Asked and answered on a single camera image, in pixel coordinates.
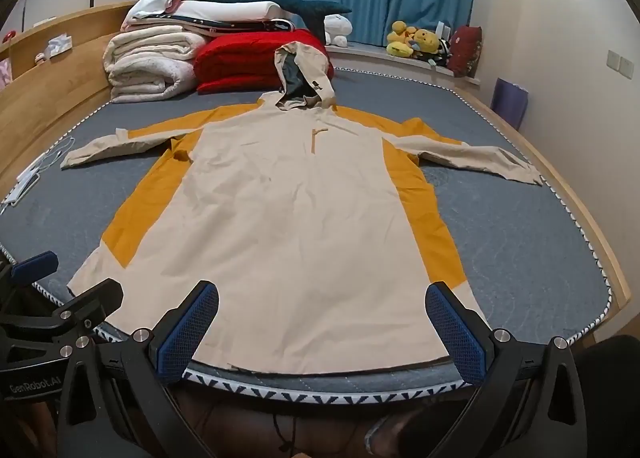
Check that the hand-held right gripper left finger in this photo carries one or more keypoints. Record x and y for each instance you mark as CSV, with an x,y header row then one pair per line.
x,y
187,333

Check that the small red ornament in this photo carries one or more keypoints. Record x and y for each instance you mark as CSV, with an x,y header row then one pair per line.
x,y
8,36

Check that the white wall switch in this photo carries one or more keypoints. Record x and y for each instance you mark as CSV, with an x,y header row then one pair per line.
x,y
627,65
613,60

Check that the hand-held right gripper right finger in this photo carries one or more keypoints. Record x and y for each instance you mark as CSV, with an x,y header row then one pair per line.
x,y
455,333

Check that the wooden bed frame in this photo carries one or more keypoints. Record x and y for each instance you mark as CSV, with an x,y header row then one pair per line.
x,y
50,93

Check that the white folded quilt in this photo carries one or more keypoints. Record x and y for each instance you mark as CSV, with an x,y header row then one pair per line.
x,y
145,63

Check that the yellow plush toy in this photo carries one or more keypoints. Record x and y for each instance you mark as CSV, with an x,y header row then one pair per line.
x,y
427,40
400,35

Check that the red folded blanket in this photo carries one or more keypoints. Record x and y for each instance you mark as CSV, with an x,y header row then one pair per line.
x,y
235,58

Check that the beige and orange hooded jacket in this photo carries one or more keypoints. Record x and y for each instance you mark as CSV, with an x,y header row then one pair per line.
x,y
300,238

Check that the purple bag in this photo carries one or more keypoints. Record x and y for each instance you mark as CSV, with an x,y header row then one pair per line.
x,y
510,103

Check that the small white box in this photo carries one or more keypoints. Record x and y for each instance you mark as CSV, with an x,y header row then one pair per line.
x,y
441,30

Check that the dark red cushion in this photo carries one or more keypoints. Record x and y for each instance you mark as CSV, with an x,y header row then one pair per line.
x,y
465,50

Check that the tissue box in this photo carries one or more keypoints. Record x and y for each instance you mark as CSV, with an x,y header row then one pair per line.
x,y
59,44

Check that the white and pink folded clothes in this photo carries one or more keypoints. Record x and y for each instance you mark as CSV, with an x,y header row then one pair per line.
x,y
155,0

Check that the white plush toy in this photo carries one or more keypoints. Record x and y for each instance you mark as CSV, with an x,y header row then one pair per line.
x,y
337,28

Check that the grey quilted mattress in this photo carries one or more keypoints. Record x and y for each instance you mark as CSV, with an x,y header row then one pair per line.
x,y
500,238

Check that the small figurine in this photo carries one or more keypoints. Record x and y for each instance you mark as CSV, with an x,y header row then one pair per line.
x,y
40,58

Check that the pink box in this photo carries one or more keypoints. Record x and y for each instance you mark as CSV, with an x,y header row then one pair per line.
x,y
4,73

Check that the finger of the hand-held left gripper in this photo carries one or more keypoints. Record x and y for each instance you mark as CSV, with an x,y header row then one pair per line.
x,y
35,264
95,297

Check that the dark patterned cloth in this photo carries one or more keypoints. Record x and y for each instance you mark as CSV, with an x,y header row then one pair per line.
x,y
250,25

